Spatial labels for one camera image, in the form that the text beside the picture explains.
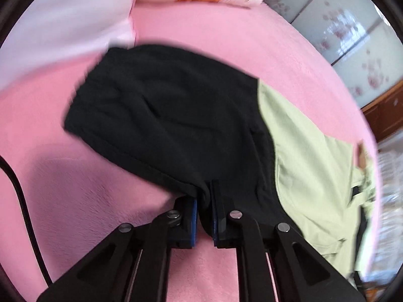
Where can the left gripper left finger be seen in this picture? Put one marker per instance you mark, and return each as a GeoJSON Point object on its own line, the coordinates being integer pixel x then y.
{"type": "Point", "coordinates": [131, 263]}

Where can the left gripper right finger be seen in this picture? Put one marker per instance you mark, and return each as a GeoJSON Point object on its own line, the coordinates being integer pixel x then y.
{"type": "Point", "coordinates": [276, 263]}

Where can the green and black hooded jacket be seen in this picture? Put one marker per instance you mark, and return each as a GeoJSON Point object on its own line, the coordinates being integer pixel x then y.
{"type": "Point", "coordinates": [194, 125]}

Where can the white lace-covered furniture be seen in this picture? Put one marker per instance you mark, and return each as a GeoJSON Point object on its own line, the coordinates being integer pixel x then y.
{"type": "Point", "coordinates": [387, 258]}

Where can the brown wooden door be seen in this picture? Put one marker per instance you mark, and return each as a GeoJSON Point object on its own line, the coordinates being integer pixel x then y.
{"type": "Point", "coordinates": [384, 114]}

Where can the floral sliding wardrobe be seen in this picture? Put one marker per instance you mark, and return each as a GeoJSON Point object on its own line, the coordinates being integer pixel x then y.
{"type": "Point", "coordinates": [354, 37]}

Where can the white pillow with blue print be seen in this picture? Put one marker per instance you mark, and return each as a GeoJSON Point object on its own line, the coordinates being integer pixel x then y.
{"type": "Point", "coordinates": [37, 33]}

